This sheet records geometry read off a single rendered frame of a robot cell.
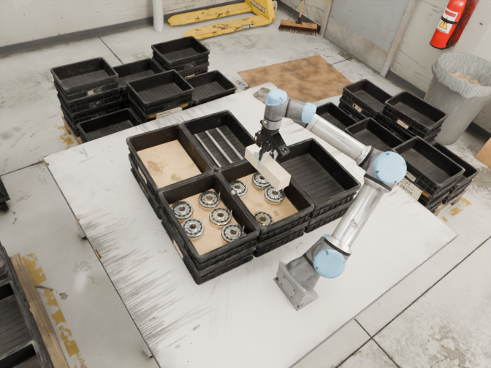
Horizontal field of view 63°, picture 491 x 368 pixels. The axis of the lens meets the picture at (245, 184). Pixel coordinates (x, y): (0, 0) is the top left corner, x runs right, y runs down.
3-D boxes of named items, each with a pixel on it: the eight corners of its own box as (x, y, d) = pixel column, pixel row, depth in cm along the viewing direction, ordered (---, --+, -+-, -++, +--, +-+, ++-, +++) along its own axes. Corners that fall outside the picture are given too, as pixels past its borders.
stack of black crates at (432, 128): (426, 161, 337) (452, 117, 304) (401, 175, 322) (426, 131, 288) (387, 131, 359) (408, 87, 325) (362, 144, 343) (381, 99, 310)
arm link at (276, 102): (287, 101, 148) (265, 96, 149) (282, 125, 156) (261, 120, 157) (291, 90, 154) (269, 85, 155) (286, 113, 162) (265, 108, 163)
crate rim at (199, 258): (261, 234, 172) (261, 231, 171) (198, 263, 160) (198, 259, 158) (215, 174, 194) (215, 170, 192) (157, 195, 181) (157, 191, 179)
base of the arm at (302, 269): (313, 289, 178) (329, 274, 177) (307, 293, 164) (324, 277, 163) (290, 263, 183) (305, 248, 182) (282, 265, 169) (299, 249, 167)
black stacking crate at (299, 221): (309, 223, 192) (315, 207, 184) (258, 247, 179) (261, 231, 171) (264, 169, 213) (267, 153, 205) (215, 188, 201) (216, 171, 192)
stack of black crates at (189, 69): (191, 79, 381) (191, 35, 348) (208, 96, 366) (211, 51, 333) (153, 91, 362) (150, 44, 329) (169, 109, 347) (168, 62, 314)
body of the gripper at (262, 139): (266, 137, 176) (270, 115, 167) (278, 149, 171) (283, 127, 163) (252, 143, 172) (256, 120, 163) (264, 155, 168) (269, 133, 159)
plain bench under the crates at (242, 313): (405, 297, 263) (459, 234, 212) (196, 470, 188) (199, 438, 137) (257, 152, 343) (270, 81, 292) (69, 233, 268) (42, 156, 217)
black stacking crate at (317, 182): (355, 201, 205) (362, 186, 197) (310, 222, 192) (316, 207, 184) (307, 152, 226) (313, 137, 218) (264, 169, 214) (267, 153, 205)
